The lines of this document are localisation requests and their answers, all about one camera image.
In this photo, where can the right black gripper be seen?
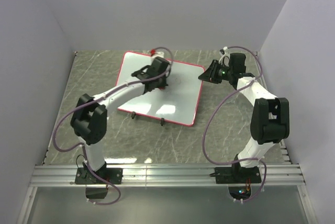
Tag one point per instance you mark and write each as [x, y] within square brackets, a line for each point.
[210, 74]

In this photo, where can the red framed whiteboard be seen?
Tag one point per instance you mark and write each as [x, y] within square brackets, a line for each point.
[178, 102]

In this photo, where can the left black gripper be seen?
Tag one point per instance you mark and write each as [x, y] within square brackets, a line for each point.
[164, 84]

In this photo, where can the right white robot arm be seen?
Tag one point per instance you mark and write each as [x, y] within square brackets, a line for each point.
[269, 122]

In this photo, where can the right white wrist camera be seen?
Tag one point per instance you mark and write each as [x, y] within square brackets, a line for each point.
[224, 53]

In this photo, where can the right black board clip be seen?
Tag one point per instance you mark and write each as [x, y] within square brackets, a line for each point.
[162, 121]

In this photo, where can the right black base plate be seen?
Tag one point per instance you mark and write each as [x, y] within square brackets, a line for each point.
[230, 175]

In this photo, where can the black board clip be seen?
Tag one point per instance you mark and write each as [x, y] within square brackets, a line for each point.
[162, 121]
[133, 115]

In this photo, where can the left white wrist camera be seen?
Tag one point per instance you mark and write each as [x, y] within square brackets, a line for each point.
[154, 53]

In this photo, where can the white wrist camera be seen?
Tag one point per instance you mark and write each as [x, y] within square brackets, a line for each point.
[154, 53]
[224, 53]

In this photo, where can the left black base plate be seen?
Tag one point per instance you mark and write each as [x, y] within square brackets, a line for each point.
[85, 177]

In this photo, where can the left black board clip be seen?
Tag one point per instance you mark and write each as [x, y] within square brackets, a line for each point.
[133, 115]

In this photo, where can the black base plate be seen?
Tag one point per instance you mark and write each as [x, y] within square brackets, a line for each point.
[230, 175]
[85, 177]

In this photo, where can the aluminium front rail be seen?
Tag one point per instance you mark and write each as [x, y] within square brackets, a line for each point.
[163, 175]

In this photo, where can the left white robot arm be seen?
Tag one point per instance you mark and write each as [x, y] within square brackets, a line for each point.
[90, 121]

